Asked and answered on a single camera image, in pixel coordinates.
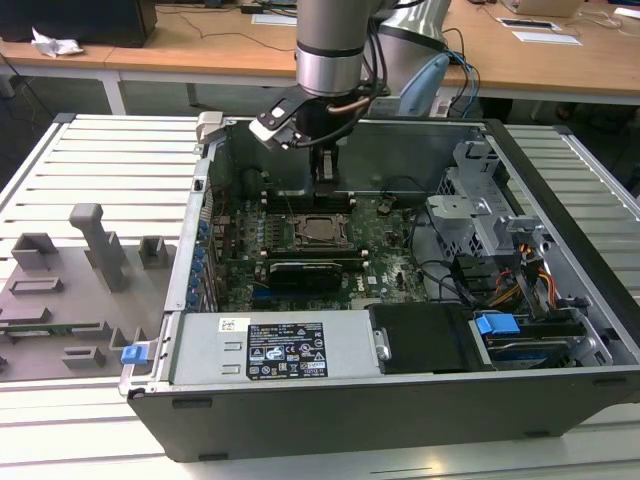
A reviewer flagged silver green CPU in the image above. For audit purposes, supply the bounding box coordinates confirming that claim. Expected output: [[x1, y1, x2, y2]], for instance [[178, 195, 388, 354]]
[[305, 218, 335, 239]]

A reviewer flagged metal socket cover frame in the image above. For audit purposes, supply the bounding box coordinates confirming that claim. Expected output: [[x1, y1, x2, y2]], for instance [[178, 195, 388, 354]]
[[296, 214, 350, 247]]

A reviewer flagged black RAM slot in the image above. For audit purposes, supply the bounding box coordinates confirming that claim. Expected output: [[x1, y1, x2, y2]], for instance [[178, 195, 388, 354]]
[[260, 247, 369, 257], [264, 192, 357, 201], [266, 206, 357, 216], [264, 196, 357, 206], [265, 201, 357, 211], [260, 253, 370, 264]]

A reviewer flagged CPU socket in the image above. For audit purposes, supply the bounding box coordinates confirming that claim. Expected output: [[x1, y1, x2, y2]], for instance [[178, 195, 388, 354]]
[[288, 211, 355, 251]]

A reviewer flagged pale blue teach pendant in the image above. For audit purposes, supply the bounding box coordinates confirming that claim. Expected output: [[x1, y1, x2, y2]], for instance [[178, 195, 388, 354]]
[[399, 52, 454, 118]]

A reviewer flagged wooden desk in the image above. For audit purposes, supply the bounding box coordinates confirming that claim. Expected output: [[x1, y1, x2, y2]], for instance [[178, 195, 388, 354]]
[[0, 39, 152, 117], [104, 0, 640, 109]]

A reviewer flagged black graphics card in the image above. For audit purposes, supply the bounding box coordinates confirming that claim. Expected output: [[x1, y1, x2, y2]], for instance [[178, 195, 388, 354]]
[[268, 258, 346, 293]]

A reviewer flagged silver perforated drive cage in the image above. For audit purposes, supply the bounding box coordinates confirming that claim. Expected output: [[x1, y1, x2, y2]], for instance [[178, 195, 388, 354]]
[[427, 139, 517, 262]]

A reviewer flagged green motherboard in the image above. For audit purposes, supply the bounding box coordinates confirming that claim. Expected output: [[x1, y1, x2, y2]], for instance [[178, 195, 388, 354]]
[[209, 192, 437, 314]]

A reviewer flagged black plastic shroud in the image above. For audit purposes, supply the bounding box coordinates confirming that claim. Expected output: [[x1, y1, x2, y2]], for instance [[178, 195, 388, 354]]
[[369, 303, 484, 377]]

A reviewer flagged silver power supply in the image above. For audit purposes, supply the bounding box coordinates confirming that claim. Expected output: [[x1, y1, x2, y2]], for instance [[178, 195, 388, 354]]
[[169, 311, 379, 387]]

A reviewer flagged blue disk carrier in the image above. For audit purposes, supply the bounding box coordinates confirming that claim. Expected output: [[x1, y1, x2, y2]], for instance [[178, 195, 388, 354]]
[[475, 311, 522, 352]]

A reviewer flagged crumpled white paper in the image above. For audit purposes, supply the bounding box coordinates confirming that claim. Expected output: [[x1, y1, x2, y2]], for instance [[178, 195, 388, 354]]
[[30, 25, 85, 58]]

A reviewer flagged black silver PC case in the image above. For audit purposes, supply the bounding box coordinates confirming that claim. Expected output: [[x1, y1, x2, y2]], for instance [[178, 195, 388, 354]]
[[117, 112, 640, 464]]

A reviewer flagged blue case latch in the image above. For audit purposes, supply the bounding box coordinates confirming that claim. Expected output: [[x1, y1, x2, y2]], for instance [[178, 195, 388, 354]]
[[121, 343, 152, 369]]

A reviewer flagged hard disk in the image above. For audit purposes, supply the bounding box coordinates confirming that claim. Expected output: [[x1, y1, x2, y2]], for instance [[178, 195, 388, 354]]
[[482, 339, 574, 373]]

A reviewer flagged grey parts rack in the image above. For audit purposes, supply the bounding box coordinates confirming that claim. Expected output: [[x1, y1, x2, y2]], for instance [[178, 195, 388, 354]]
[[0, 202, 177, 385]]

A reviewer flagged green RAM stick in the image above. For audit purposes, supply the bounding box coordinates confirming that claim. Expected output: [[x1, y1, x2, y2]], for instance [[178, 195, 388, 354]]
[[0, 322, 104, 336]]

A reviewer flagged copper coloured hose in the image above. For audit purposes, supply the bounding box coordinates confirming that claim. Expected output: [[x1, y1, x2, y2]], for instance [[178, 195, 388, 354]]
[[327, 97, 374, 118]]

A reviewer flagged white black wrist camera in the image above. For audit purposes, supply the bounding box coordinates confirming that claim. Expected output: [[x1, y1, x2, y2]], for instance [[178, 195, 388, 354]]
[[248, 97, 304, 152]]

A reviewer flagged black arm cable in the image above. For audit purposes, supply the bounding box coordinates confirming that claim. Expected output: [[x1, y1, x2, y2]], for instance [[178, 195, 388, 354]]
[[365, 14, 393, 101]]

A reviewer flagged black looped cable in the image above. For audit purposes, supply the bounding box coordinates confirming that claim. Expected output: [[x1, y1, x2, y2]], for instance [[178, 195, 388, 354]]
[[408, 218, 482, 307]]

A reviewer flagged blue cable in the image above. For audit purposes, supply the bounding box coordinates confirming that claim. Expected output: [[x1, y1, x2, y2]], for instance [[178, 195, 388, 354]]
[[446, 47, 482, 110]]

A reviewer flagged black cable connector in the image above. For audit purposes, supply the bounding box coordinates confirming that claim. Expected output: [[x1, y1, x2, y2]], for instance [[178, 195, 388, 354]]
[[451, 253, 496, 304]]

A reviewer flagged orange wire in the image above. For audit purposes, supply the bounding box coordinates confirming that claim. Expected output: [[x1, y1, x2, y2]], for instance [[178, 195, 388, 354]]
[[492, 269, 517, 307]]

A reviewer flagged yellow wire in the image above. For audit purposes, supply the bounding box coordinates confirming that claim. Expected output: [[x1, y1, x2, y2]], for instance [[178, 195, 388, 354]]
[[519, 243, 558, 307]]

